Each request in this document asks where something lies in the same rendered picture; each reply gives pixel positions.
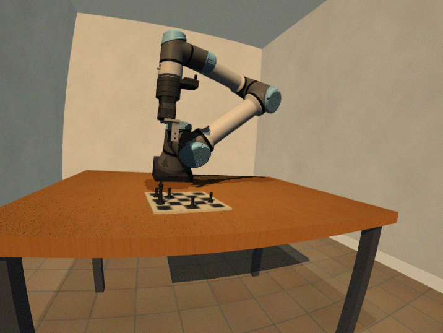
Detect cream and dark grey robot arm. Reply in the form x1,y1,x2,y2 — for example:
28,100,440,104
158,29,281,175

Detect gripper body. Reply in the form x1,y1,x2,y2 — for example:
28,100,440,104
155,61,199,121

